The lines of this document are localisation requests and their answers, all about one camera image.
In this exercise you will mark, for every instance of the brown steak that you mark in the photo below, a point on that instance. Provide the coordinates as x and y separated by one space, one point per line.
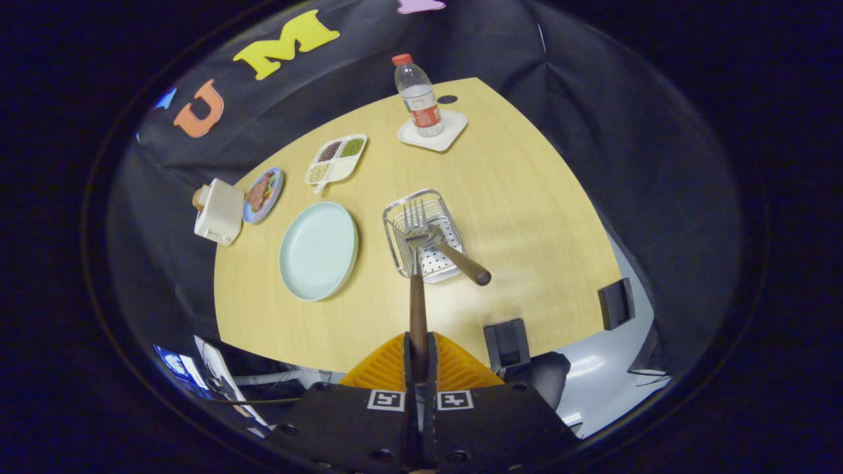
257 192

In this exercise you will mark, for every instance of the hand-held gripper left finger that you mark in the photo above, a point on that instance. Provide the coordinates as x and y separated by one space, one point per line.
355 428

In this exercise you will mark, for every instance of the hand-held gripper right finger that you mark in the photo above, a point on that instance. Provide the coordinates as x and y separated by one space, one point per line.
487 428

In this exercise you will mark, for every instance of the black chair armrest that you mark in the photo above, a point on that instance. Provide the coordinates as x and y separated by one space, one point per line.
507 343
617 303

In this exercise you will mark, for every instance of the small black disc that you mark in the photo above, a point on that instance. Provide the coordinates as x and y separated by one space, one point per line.
447 99

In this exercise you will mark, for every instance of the brown toast slice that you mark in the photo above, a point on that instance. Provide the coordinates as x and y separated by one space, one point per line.
199 197

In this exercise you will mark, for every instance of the small blue plate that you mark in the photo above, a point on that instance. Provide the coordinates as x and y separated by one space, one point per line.
277 194

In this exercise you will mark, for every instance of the clear water bottle red cap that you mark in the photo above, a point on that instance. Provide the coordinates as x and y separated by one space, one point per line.
421 99

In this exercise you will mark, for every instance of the pale beans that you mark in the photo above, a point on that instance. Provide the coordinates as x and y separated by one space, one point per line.
319 172

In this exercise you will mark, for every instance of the white square coaster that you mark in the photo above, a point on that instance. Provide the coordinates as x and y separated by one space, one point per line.
452 131

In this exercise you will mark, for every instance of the white divided tray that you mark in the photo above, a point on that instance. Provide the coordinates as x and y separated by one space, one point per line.
340 172

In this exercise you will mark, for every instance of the dark brown beans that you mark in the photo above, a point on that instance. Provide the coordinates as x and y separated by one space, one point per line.
330 151

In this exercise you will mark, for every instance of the green beans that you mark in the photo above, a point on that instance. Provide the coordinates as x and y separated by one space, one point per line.
352 147

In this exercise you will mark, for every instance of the light green plate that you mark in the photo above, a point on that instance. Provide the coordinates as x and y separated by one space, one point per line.
316 253

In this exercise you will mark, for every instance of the black backdrop cloth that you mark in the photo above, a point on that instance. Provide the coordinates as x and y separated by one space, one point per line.
593 131

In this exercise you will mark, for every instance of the white papers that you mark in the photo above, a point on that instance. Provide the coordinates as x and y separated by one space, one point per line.
218 373

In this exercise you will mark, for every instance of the white toaster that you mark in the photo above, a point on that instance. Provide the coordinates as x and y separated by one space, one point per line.
220 210

